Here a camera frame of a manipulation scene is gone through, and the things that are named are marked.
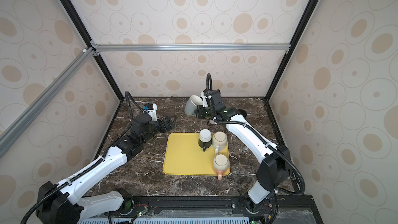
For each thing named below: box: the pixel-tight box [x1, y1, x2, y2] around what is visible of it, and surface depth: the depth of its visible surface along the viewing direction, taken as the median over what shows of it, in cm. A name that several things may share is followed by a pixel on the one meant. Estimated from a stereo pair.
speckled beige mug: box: [211, 131, 228, 155], surface depth 90 cm
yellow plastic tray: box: [162, 132, 231, 180], surface depth 89 cm
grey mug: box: [184, 94, 204, 116], surface depth 84 cm
